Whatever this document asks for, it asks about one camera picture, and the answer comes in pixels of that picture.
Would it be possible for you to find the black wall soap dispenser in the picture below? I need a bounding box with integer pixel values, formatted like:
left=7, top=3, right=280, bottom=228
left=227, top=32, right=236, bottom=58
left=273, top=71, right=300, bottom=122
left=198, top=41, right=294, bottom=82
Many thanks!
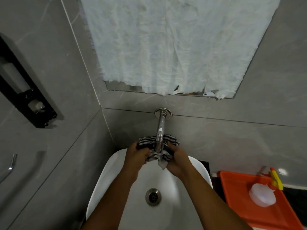
left=0, top=33, right=58, bottom=129

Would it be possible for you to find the orange plastic tray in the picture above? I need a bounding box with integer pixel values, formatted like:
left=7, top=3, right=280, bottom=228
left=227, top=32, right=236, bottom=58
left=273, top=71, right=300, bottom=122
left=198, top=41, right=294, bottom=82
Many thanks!
left=217, top=170, right=305, bottom=230

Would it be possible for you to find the chrome towel bar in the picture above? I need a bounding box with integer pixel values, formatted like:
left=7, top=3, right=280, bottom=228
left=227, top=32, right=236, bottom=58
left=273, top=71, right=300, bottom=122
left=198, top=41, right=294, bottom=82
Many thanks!
left=0, top=154, right=18, bottom=185

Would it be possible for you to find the white ceramic sink basin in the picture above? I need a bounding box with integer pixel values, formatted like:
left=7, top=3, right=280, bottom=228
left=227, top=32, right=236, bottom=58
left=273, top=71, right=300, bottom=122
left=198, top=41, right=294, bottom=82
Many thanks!
left=86, top=148, right=213, bottom=230

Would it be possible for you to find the chrome wall faucet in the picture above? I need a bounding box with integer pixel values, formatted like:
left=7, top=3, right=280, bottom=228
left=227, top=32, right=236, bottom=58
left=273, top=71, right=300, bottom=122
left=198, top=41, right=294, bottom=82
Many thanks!
left=154, top=108, right=172, bottom=153

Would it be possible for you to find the metal sink drain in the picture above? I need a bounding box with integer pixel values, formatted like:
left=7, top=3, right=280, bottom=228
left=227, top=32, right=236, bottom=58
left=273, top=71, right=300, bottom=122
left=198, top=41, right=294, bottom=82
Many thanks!
left=145, top=188, right=162, bottom=206

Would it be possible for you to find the person's left hand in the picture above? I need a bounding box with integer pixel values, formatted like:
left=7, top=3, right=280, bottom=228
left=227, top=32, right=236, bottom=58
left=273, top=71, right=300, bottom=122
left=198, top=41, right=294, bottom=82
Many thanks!
left=123, top=141, right=152, bottom=176

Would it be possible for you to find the person's right hand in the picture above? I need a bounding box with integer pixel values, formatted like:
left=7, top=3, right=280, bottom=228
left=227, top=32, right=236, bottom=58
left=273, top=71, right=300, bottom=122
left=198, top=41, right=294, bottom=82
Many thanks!
left=163, top=141, right=190, bottom=179

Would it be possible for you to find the person's right forearm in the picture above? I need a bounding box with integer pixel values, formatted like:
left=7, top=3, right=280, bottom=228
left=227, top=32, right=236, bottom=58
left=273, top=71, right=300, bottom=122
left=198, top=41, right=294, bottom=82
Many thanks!
left=180, top=165, right=253, bottom=230

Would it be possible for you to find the white spray bottle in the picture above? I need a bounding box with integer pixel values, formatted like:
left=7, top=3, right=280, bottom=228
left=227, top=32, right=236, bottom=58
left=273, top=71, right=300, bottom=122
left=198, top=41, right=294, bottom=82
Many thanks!
left=248, top=168, right=284, bottom=208

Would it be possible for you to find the wall mirror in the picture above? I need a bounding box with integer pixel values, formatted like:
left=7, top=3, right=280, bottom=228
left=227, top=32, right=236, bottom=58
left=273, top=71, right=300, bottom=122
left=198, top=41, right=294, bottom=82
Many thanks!
left=105, top=80, right=236, bottom=99

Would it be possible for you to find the black white striped cloth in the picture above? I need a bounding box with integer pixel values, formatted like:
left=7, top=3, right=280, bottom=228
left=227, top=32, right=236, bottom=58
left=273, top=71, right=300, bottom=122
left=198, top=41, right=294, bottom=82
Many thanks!
left=136, top=133, right=180, bottom=170

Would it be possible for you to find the person's left forearm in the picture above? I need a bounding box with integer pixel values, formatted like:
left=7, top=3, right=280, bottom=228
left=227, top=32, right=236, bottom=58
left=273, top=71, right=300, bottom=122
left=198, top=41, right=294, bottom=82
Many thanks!
left=81, top=169, right=140, bottom=230

